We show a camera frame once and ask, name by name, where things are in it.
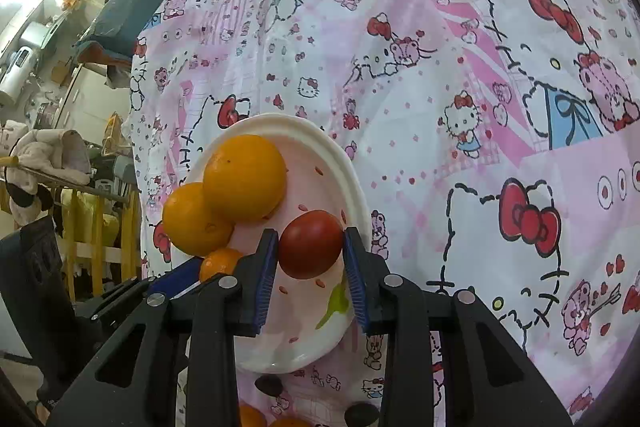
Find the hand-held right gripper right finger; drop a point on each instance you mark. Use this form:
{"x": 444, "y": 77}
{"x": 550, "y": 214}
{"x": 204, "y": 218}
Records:
{"x": 356, "y": 282}

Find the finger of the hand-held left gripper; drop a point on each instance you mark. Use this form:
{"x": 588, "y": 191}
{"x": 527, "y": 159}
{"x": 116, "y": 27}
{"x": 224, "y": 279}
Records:
{"x": 172, "y": 279}

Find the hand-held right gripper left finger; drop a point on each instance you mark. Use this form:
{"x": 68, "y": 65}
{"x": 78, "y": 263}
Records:
{"x": 264, "y": 279}

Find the small orange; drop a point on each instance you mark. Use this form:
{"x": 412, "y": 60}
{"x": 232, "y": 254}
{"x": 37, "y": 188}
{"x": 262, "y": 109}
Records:
{"x": 220, "y": 261}

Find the red tomato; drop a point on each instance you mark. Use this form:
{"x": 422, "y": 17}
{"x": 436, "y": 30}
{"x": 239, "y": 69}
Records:
{"x": 310, "y": 245}

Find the white oval plate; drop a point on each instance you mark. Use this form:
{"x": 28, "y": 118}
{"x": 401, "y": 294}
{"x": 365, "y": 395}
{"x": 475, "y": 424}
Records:
{"x": 320, "y": 187}

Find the medium orange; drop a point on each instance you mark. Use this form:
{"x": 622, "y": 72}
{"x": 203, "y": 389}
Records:
{"x": 192, "y": 219}

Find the yellow rack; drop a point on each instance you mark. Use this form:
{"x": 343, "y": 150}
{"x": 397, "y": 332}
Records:
{"x": 100, "y": 227}

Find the large orange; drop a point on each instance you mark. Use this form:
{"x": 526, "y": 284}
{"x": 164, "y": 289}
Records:
{"x": 245, "y": 184}

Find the black and white cloth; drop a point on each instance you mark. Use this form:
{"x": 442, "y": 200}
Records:
{"x": 22, "y": 202}

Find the dark plum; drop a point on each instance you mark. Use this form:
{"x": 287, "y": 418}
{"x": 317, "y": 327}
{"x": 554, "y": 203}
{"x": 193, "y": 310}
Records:
{"x": 270, "y": 384}
{"x": 362, "y": 414}

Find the white padded garment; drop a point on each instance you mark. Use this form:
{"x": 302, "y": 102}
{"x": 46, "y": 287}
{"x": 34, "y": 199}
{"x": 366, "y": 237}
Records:
{"x": 55, "y": 152}

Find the white cabinet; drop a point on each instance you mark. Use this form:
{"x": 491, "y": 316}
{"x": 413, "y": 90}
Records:
{"x": 82, "y": 94}

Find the pink cartoon printed blanket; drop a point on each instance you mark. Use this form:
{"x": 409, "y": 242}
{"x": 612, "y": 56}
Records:
{"x": 425, "y": 82}

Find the white appliance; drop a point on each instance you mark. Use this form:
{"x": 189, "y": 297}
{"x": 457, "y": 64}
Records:
{"x": 17, "y": 67}

